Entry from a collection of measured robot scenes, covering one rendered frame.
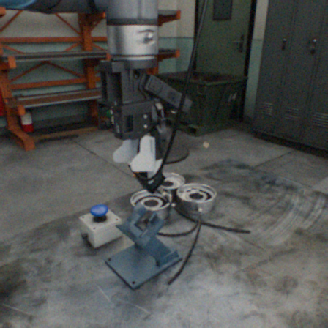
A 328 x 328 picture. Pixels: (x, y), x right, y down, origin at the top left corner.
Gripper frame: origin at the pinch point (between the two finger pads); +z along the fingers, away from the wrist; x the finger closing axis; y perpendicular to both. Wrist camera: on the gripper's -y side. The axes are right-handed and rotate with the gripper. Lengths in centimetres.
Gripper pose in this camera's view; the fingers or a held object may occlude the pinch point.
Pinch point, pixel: (147, 172)
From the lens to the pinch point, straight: 56.9
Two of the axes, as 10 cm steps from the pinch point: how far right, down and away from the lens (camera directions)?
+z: 0.0, 9.1, 4.1
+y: -7.5, 2.7, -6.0
